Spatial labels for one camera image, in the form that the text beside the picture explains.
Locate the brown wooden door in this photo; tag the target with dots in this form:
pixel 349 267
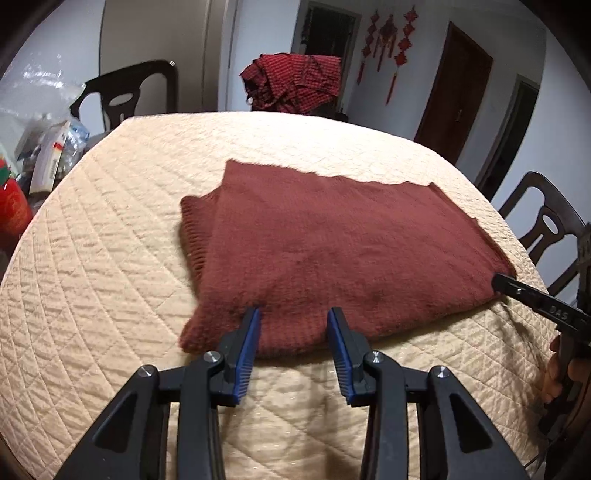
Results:
pixel 455 92

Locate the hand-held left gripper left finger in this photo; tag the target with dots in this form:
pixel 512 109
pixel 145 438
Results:
pixel 247 355

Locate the brown knit sweater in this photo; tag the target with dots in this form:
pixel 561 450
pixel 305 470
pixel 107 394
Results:
pixel 323 244

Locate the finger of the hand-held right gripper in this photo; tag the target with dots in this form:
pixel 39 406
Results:
pixel 584 267
pixel 535 302

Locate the person's right hand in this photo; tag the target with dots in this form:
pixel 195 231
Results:
pixel 549 374

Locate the red checked cloth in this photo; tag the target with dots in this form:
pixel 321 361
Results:
pixel 295 83

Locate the white box with red stripe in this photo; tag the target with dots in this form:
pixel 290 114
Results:
pixel 50 159

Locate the dark wooden chair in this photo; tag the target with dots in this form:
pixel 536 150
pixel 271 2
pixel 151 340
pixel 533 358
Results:
pixel 545 217
pixel 124 90

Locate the clear plastic bag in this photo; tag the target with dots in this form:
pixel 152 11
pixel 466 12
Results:
pixel 32 92

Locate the red sauce bottle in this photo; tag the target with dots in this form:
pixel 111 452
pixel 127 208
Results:
pixel 13 203

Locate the red knot wall ornament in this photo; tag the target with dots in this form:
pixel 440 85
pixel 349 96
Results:
pixel 402 50
pixel 387 37
pixel 367 41

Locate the beige quilted table cover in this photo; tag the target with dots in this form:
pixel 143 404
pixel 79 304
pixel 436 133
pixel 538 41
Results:
pixel 115 258

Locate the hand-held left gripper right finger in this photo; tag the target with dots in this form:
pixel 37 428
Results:
pixel 340 355

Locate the dark glass door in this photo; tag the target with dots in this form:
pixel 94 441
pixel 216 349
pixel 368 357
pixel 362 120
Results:
pixel 328 27

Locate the dark narrow doorway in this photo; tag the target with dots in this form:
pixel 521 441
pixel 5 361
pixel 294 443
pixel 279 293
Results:
pixel 510 134

